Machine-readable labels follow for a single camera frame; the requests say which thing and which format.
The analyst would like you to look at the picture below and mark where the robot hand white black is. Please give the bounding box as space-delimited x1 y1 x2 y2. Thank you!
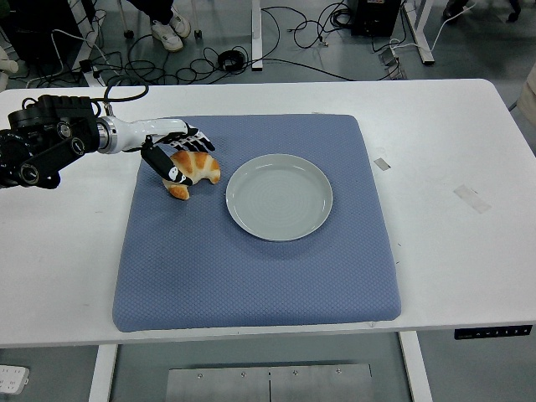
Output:
116 117 217 188

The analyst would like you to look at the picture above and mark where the croissant bread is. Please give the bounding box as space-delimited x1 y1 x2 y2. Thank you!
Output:
162 149 222 201

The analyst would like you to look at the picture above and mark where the grey round plate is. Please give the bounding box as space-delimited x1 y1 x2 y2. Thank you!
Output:
225 153 335 243

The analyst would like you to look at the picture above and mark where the grey metal plate with screws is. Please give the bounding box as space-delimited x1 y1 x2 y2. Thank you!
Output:
166 363 374 402

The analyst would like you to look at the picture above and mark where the person's foot white shoe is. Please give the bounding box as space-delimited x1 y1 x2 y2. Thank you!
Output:
150 19 184 53
170 6 192 39

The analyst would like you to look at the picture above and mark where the chair leg with caster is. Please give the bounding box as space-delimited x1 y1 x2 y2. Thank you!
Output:
116 0 136 41

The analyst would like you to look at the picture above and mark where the person's leg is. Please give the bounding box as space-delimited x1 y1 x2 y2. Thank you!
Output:
127 0 175 24

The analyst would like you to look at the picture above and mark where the white desk leg straight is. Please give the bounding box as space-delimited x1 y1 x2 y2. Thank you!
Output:
250 0 264 71

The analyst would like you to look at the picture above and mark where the dark cabinet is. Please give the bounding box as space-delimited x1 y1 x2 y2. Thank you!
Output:
0 0 83 79

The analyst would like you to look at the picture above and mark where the beige rounded object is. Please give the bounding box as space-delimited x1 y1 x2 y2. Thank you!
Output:
0 44 21 76

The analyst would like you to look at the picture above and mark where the blue quilted mat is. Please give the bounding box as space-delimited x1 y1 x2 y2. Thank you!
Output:
111 113 403 334

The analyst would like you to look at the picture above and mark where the white table leg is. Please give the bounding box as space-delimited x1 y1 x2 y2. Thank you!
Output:
398 332 433 402
88 345 119 402

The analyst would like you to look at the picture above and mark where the black equipment box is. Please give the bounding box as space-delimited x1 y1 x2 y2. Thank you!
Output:
350 0 400 38

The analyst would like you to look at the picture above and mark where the white power strip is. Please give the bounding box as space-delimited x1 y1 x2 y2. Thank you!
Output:
0 364 31 394

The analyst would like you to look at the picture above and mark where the white desk leg with foot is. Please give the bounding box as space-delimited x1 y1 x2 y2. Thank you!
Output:
404 0 436 65

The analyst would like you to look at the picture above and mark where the large clear tape piece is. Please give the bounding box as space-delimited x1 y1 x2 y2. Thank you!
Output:
452 184 493 214

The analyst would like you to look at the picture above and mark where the person's foot dark shoe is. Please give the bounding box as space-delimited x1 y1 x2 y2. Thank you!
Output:
442 0 477 21

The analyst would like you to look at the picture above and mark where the table height control panel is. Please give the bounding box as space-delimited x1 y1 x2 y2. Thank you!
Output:
454 324 533 341

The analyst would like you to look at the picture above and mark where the coiled black cable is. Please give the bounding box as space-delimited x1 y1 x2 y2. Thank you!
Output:
217 49 246 72

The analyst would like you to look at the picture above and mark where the long black floor cable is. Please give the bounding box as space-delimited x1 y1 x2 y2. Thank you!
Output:
245 56 394 83

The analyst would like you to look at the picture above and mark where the grey metal floor bracket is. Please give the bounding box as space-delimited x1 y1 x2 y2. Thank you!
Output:
379 44 408 80

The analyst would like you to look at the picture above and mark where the white floor cable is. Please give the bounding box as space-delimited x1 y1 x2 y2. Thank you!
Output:
388 3 470 54

